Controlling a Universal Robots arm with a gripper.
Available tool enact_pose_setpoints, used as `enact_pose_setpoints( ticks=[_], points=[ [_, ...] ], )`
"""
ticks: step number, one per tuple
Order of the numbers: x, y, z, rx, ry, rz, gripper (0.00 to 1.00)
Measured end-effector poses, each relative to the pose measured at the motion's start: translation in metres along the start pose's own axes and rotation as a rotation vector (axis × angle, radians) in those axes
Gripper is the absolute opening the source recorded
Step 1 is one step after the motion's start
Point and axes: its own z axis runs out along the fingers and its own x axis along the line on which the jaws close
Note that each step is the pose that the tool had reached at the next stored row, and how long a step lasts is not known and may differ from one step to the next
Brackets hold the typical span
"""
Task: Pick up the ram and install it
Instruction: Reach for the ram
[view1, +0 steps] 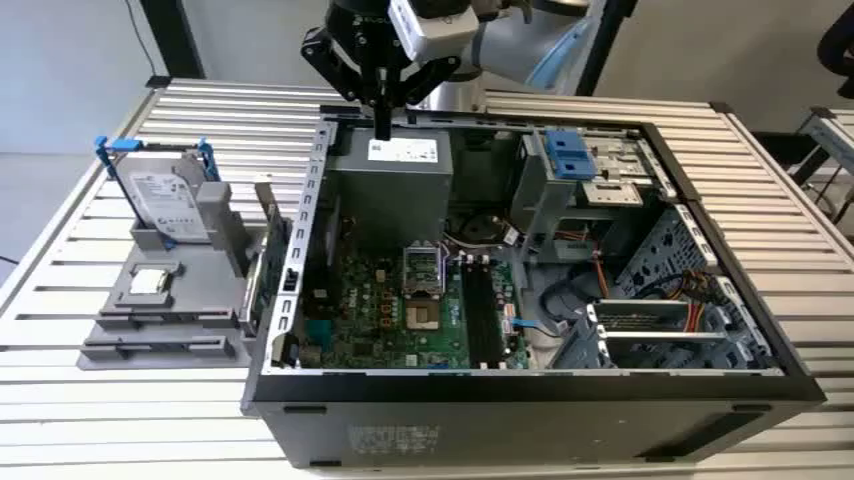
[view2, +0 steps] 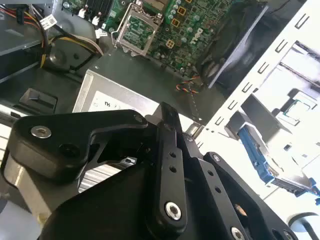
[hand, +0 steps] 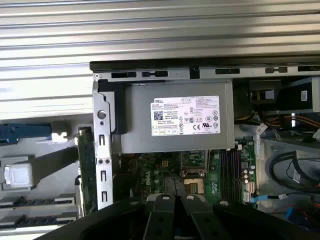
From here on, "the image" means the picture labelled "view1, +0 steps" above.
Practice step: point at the black PC case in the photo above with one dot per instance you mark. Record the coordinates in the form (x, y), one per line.
(467, 430)

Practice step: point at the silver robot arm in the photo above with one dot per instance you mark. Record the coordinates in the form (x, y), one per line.
(507, 45)

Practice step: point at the teal plastic connector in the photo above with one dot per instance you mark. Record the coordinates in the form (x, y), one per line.
(321, 334)

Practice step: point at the metal slat side table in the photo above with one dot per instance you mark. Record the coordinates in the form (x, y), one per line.
(834, 135)

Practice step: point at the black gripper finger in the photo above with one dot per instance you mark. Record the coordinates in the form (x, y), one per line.
(334, 65)
(427, 80)

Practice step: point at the blue plastic bay latch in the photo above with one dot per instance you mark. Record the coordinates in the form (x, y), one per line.
(567, 155)

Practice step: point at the grey parts rack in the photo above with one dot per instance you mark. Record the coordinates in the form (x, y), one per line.
(194, 280)

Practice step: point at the CPU socket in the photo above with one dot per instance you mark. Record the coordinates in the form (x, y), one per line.
(425, 315)

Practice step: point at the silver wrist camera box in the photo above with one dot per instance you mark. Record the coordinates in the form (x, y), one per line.
(441, 30)

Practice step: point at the hard disk in blue carrier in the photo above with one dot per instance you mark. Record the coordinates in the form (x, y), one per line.
(163, 200)

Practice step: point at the grey metal disk bay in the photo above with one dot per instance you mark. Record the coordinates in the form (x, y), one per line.
(641, 312)

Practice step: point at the grey power supply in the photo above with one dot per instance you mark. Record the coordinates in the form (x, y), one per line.
(387, 200)

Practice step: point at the black RAM slot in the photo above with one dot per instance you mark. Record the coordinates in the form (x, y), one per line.
(470, 310)
(490, 310)
(478, 310)

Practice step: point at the silver CPU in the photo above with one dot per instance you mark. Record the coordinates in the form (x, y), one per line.
(148, 281)

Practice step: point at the silver drive tray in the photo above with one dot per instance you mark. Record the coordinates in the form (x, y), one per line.
(610, 194)

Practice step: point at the black office chair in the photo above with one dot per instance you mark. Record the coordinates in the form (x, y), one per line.
(826, 50)

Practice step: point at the grey metal drive cage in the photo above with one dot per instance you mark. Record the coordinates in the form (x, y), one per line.
(543, 210)

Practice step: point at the green motherboard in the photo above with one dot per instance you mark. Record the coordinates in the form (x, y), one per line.
(374, 325)

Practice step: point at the round black speaker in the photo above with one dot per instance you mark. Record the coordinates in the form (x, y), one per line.
(477, 231)

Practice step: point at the black frame post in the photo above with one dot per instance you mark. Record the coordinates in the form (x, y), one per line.
(175, 40)
(602, 50)

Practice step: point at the green graphics card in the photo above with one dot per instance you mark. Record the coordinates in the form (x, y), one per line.
(270, 260)

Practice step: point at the blue plastic connector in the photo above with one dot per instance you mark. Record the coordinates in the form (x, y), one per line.
(291, 350)

